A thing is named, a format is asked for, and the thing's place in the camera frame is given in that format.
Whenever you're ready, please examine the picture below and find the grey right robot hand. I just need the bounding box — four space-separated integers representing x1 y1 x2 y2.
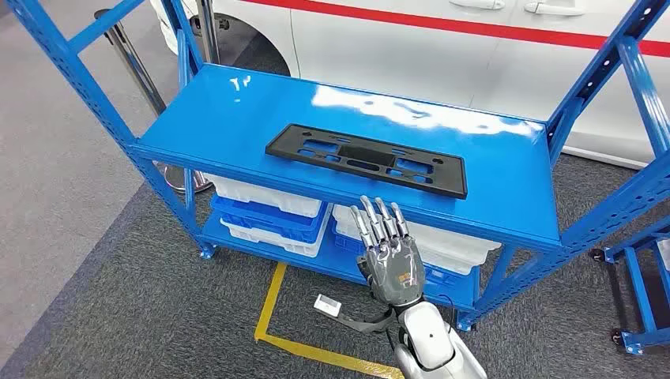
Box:
349 196 427 309

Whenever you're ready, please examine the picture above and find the black plastic plate bracket part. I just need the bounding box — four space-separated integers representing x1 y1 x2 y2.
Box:
265 123 469 201

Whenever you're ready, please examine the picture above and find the blue metal shelf rack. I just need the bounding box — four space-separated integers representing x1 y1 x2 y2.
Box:
5 0 670 333

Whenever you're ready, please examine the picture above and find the large blue plastic bin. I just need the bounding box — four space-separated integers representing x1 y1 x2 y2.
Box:
331 230 475 297

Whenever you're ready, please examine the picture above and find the small white plastic bin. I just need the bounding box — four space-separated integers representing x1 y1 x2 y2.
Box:
204 174 323 219
220 206 333 258

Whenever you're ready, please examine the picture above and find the yellow floor tape line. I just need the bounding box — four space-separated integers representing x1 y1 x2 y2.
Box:
254 262 407 379

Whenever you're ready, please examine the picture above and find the small blue plastic bin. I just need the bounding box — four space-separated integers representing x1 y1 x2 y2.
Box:
210 194 332 245

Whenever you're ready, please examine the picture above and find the white car with red stripe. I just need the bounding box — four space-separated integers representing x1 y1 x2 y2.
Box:
149 0 670 171

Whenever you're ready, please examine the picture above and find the grey wrist camera bracket strap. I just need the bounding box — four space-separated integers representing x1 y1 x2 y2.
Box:
334 308 396 336

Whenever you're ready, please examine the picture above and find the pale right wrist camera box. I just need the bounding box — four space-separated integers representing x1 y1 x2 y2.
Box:
314 294 343 318

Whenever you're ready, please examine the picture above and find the blue metal cart frame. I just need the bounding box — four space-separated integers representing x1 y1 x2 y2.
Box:
591 216 670 357

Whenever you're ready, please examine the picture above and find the chrome stanchion post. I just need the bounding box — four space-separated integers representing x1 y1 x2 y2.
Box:
196 0 221 65
94 9 213 194

